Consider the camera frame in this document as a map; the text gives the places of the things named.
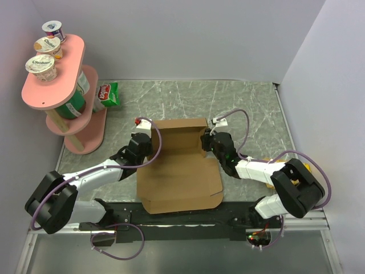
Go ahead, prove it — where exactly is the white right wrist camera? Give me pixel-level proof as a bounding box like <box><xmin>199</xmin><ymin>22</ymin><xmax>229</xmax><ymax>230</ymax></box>
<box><xmin>210</xmin><ymin>117</ymin><xmax>228</xmax><ymax>135</ymax></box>

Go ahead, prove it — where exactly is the aluminium frame rail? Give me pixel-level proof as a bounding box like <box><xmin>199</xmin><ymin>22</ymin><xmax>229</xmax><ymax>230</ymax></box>
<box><xmin>27</xmin><ymin>209</ymin><xmax>329</xmax><ymax>235</ymax></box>

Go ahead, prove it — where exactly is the green cylindrical can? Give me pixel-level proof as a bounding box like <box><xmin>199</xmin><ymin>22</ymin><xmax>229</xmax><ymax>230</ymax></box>
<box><xmin>55</xmin><ymin>91</ymin><xmax>86</xmax><ymax>120</ymax></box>

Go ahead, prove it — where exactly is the orange Chobani yogurt cup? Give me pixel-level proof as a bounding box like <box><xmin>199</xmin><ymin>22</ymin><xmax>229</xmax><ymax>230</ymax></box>
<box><xmin>33</xmin><ymin>36</ymin><xmax>63</xmax><ymax>61</ymax></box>

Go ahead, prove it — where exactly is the blue white yogurt cup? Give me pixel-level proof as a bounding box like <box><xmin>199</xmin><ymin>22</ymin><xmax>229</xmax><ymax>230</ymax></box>
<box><xmin>42</xmin><ymin>21</ymin><xmax>66</xmax><ymax>43</ymax></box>

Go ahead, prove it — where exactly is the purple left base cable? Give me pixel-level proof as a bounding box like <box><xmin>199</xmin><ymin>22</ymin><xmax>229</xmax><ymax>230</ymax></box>
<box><xmin>90</xmin><ymin>222</ymin><xmax>145</xmax><ymax>260</ymax></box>

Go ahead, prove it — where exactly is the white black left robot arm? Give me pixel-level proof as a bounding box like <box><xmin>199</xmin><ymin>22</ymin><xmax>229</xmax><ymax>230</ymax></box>
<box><xmin>25</xmin><ymin>133</ymin><xmax>153</xmax><ymax>234</ymax></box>

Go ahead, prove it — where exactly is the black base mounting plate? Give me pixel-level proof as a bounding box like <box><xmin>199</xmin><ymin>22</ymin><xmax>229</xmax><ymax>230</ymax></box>
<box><xmin>79</xmin><ymin>202</ymin><xmax>281</xmax><ymax>243</ymax></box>

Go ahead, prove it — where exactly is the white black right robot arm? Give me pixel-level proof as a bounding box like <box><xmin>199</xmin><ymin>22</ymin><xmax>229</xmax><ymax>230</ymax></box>
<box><xmin>200</xmin><ymin>130</ymin><xmax>325</xmax><ymax>228</ymax></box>

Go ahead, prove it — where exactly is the yellow Lays chips bag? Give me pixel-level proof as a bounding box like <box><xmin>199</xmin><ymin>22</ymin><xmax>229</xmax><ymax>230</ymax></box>
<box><xmin>266</xmin><ymin>159</ymin><xmax>311</xmax><ymax>190</ymax></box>

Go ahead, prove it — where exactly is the pink tiered wooden shelf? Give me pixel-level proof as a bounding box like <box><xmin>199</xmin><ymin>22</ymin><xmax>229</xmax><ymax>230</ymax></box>
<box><xmin>21</xmin><ymin>33</ymin><xmax>108</xmax><ymax>154</ymax></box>

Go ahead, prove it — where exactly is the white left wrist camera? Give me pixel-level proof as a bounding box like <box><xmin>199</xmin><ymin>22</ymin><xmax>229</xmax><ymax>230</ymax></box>
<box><xmin>134</xmin><ymin>118</ymin><xmax>152</xmax><ymax>136</ymax></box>

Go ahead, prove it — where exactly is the white green label container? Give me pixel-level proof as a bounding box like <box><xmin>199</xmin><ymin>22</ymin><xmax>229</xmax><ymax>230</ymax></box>
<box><xmin>76</xmin><ymin>71</ymin><xmax>90</xmax><ymax>95</ymax></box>

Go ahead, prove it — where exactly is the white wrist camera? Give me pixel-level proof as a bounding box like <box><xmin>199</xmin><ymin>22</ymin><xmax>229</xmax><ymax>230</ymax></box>
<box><xmin>210</xmin><ymin>117</ymin><xmax>228</xmax><ymax>135</ymax></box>
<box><xmin>134</xmin><ymin>118</ymin><xmax>152</xmax><ymax>136</ymax></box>

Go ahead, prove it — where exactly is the white Chobani yogurt cup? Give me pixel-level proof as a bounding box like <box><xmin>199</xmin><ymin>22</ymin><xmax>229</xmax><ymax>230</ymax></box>
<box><xmin>25</xmin><ymin>54</ymin><xmax>57</xmax><ymax>82</ymax></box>

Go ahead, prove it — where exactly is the small electronics board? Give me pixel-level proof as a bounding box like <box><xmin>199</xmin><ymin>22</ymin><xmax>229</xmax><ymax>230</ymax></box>
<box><xmin>247</xmin><ymin>232</ymin><xmax>271</xmax><ymax>247</ymax></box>

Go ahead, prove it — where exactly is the brown cardboard paper box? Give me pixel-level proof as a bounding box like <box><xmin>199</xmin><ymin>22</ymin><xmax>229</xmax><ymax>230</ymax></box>
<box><xmin>136</xmin><ymin>118</ymin><xmax>224</xmax><ymax>215</ymax></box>

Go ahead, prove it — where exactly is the green red snack bag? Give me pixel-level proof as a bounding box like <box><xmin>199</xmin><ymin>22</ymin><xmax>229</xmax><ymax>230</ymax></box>
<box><xmin>92</xmin><ymin>82</ymin><xmax>120</xmax><ymax>112</ymax></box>

